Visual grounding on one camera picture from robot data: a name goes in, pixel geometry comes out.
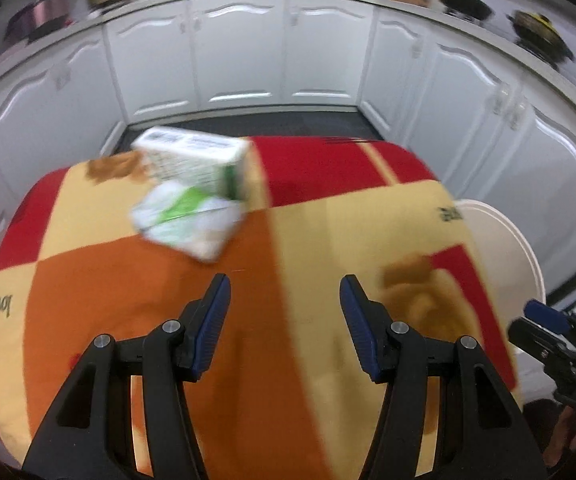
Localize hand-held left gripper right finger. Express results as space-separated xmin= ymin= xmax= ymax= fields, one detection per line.
xmin=339 ymin=274 xmax=549 ymax=480

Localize pink cooking pot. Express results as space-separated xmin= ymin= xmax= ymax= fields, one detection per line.
xmin=5 ymin=0 xmax=74 ymax=43

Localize white green tissue packet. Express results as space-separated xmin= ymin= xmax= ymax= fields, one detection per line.
xmin=129 ymin=182 xmax=246 ymax=263

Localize person's right hand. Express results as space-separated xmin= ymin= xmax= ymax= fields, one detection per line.
xmin=543 ymin=400 xmax=576 ymax=468

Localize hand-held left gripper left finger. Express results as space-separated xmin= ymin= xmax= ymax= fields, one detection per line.
xmin=20 ymin=273 xmax=232 ymax=480

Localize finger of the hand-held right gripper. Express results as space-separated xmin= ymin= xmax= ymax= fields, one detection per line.
xmin=524 ymin=299 xmax=576 ymax=343
xmin=507 ymin=317 xmax=569 ymax=372

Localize red orange printed blanket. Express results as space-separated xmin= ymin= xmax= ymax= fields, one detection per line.
xmin=0 ymin=135 xmax=524 ymax=480

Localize row of white cabinet doors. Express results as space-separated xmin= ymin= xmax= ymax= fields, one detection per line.
xmin=0 ymin=0 xmax=576 ymax=311

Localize black pot yellow lid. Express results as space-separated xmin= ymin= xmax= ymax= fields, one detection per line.
xmin=508 ymin=9 xmax=576 ymax=63

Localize cream round waste bin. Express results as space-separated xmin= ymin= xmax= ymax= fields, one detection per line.
xmin=450 ymin=199 xmax=548 ymax=341

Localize white green carton box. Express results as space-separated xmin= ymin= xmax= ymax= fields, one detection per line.
xmin=132 ymin=127 xmax=254 ymax=201

